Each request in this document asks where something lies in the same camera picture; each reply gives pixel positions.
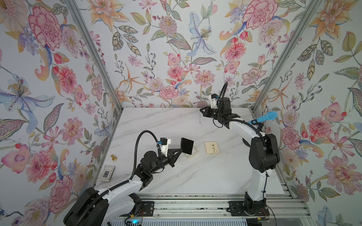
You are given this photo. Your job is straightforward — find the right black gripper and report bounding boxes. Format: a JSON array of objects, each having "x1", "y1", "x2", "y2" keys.
[{"x1": 200, "y1": 106, "x2": 224, "y2": 121}]

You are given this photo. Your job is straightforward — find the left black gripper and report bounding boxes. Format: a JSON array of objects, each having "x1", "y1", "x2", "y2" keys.
[{"x1": 148, "y1": 150, "x2": 183, "y2": 175}]

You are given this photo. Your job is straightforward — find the black foam necklace insert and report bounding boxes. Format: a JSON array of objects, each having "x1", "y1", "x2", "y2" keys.
[{"x1": 180, "y1": 137, "x2": 194, "y2": 155}]

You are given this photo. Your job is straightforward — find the cream jewelry box lid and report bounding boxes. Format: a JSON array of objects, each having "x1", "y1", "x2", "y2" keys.
[{"x1": 204, "y1": 141, "x2": 220, "y2": 155}]

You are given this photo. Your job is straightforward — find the cream jewelry box base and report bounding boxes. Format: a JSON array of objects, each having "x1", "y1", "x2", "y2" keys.
[{"x1": 184, "y1": 147, "x2": 199, "y2": 159}]

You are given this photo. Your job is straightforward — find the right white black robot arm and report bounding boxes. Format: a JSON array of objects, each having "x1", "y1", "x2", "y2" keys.
[{"x1": 200, "y1": 94, "x2": 280, "y2": 216}]

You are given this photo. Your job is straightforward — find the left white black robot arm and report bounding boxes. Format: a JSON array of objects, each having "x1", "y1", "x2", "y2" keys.
[{"x1": 63, "y1": 148, "x2": 183, "y2": 226}]

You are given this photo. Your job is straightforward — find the small gold knob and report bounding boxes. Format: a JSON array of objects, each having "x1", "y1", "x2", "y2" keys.
[{"x1": 111, "y1": 154, "x2": 117, "y2": 161}]

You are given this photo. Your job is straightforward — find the blue microphone on stand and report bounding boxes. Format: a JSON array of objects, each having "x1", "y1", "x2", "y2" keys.
[{"x1": 241, "y1": 111, "x2": 279, "y2": 147}]

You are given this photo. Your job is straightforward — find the small framed card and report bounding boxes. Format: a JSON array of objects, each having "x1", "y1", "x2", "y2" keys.
[{"x1": 99, "y1": 165, "x2": 116, "y2": 182}]

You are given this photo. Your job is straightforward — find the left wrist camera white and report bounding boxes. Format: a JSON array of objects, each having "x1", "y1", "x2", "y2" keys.
[{"x1": 158, "y1": 137, "x2": 171, "y2": 157}]

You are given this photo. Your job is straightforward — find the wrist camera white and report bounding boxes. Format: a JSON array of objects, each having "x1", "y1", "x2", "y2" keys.
[
  {"x1": 158, "y1": 137, "x2": 171, "y2": 157},
  {"x1": 209, "y1": 94, "x2": 220, "y2": 109}
]

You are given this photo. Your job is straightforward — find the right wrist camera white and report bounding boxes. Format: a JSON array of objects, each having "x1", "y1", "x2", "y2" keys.
[{"x1": 209, "y1": 94, "x2": 220, "y2": 109}]

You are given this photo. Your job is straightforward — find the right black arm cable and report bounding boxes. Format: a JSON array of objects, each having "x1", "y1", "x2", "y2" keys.
[{"x1": 212, "y1": 81, "x2": 264, "y2": 139}]

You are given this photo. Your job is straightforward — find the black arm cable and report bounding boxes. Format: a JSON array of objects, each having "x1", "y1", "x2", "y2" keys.
[
  {"x1": 73, "y1": 129, "x2": 160, "y2": 226},
  {"x1": 212, "y1": 81, "x2": 264, "y2": 139}
]

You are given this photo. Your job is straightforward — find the aluminium mounting rail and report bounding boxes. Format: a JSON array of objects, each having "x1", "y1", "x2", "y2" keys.
[{"x1": 139, "y1": 194, "x2": 311, "y2": 219}]

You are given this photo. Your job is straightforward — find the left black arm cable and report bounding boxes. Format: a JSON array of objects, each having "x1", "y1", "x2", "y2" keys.
[{"x1": 73, "y1": 129, "x2": 160, "y2": 226}]

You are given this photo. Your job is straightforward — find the right aluminium corner post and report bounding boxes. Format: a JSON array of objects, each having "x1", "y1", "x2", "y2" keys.
[{"x1": 251, "y1": 0, "x2": 320, "y2": 113}]

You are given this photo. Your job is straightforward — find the aluminium corner post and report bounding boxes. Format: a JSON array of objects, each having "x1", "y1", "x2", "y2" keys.
[
  {"x1": 251, "y1": 0, "x2": 320, "y2": 113},
  {"x1": 65, "y1": 0, "x2": 123, "y2": 113}
]

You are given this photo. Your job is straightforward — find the left aluminium corner post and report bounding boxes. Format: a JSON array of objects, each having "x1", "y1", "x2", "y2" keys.
[{"x1": 65, "y1": 0, "x2": 123, "y2": 113}]

